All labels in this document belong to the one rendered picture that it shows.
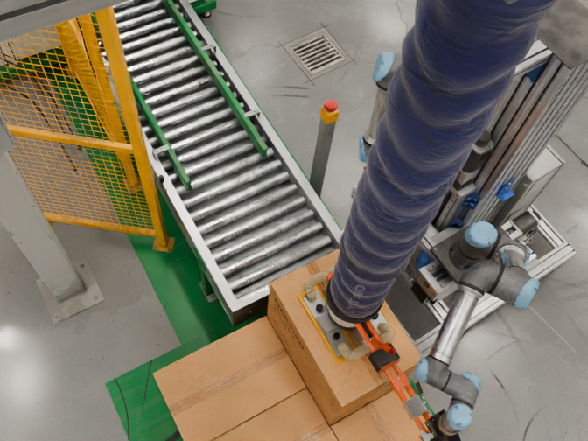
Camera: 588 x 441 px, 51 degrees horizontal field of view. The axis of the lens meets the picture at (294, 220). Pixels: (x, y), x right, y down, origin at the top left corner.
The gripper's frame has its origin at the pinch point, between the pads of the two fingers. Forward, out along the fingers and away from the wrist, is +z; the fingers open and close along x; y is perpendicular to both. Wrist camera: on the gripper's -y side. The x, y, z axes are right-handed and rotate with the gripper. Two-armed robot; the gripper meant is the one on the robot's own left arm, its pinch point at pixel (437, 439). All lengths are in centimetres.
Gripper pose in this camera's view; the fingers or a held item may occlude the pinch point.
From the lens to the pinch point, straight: 249.5
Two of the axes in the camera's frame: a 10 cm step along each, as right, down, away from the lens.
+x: -8.7, 4.0, -2.8
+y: -4.9, -7.8, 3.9
